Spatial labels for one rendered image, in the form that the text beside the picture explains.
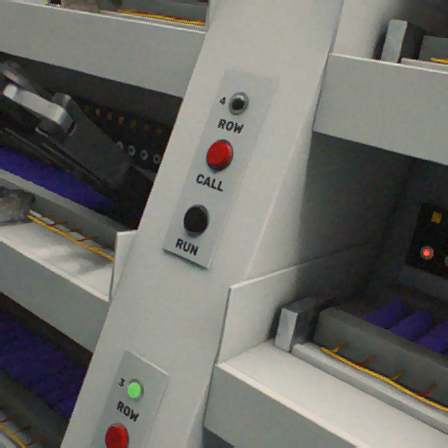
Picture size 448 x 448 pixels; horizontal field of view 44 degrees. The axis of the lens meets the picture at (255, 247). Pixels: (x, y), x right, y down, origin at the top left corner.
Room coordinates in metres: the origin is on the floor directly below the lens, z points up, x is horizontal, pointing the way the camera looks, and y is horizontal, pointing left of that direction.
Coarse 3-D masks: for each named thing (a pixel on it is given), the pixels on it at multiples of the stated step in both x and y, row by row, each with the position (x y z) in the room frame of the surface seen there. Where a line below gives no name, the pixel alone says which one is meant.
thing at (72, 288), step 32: (32, 224) 0.50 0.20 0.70; (0, 256) 0.45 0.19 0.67; (32, 256) 0.43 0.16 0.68; (64, 256) 0.44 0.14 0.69; (96, 256) 0.45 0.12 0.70; (0, 288) 0.46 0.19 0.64; (32, 288) 0.43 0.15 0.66; (64, 288) 0.40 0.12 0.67; (96, 288) 0.39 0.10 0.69; (64, 320) 0.41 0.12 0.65; (96, 320) 0.39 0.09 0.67
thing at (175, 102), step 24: (48, 72) 0.78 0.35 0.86; (72, 72) 0.75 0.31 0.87; (72, 96) 0.74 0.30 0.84; (96, 96) 0.72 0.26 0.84; (120, 96) 0.70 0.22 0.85; (144, 96) 0.68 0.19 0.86; (168, 96) 0.66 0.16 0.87; (168, 120) 0.65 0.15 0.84; (432, 168) 0.49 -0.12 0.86; (408, 192) 0.49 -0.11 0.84; (432, 192) 0.48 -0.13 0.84; (408, 216) 0.49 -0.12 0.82; (384, 240) 0.50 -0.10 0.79; (408, 240) 0.49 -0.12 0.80; (384, 264) 0.49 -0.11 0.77
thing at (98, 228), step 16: (0, 176) 0.54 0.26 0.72; (16, 176) 0.55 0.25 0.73; (32, 192) 0.51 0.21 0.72; (48, 192) 0.52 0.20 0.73; (32, 208) 0.51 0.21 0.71; (48, 208) 0.50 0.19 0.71; (64, 208) 0.49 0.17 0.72; (80, 208) 0.49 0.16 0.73; (48, 224) 0.47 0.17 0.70; (64, 224) 0.49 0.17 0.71; (80, 224) 0.47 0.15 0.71; (96, 224) 0.46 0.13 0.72; (112, 224) 0.46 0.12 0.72; (80, 240) 0.45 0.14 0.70; (96, 240) 0.46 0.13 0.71; (112, 240) 0.45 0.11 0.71
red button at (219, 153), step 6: (216, 144) 0.35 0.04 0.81; (222, 144) 0.35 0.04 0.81; (210, 150) 0.35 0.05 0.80; (216, 150) 0.35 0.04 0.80; (222, 150) 0.34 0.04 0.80; (228, 150) 0.34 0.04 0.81; (210, 156) 0.35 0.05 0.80; (216, 156) 0.35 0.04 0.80; (222, 156) 0.34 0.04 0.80; (228, 156) 0.34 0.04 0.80; (210, 162) 0.35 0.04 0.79; (216, 162) 0.34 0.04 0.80; (222, 162) 0.34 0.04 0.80
